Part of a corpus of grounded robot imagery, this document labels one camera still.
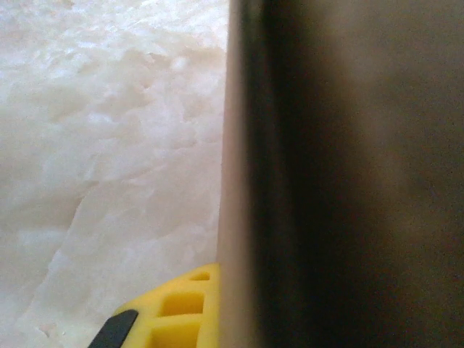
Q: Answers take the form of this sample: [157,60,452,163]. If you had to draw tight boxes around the brown cardboard mailer box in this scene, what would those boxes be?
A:
[216,0,464,348]

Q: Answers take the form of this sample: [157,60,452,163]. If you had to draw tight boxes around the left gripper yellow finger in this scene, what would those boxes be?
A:
[86,262,221,348]

